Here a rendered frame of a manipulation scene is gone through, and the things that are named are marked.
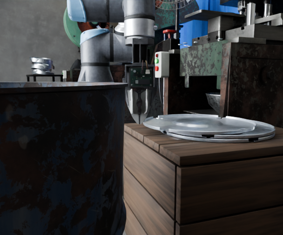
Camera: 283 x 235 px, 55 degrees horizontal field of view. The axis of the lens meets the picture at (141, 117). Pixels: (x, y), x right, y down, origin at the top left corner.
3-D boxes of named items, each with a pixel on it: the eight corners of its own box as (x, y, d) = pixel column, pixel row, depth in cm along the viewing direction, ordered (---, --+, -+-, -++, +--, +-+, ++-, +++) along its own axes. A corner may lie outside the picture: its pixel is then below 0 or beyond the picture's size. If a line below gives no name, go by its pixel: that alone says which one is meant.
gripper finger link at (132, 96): (127, 127, 66) (126, 89, 65) (127, 123, 72) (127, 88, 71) (139, 127, 67) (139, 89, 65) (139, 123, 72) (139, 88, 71)
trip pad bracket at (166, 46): (170, 72, 151) (171, 36, 149) (162, 72, 160) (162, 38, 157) (179, 72, 154) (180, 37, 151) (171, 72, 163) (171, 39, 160)
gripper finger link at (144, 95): (139, 127, 67) (139, 89, 65) (139, 123, 72) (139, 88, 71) (152, 127, 67) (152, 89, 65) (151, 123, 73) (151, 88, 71)
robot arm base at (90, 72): (77, 88, 104) (77, 61, 103) (77, 86, 118) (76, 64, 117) (117, 87, 108) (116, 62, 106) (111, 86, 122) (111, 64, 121)
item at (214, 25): (200, 40, 118) (201, 8, 116) (183, 44, 130) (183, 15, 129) (244, 43, 127) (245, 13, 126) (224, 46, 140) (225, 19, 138)
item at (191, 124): (224, 141, 52) (224, 137, 52) (120, 124, 71) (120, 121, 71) (272, 123, 73) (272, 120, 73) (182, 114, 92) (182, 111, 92)
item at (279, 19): (282, 24, 111) (284, -3, 109) (251, 31, 126) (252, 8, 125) (292, 25, 113) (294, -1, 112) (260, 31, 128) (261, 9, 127)
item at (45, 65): (35, 115, 361) (31, 54, 350) (27, 112, 398) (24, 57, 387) (64, 113, 384) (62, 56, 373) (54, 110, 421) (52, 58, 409)
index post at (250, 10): (250, 25, 112) (251, 0, 111) (244, 26, 115) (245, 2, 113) (255, 25, 113) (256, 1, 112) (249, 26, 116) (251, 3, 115)
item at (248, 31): (253, 38, 109) (254, 23, 109) (191, 49, 150) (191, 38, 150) (304, 42, 121) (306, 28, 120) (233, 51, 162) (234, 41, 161)
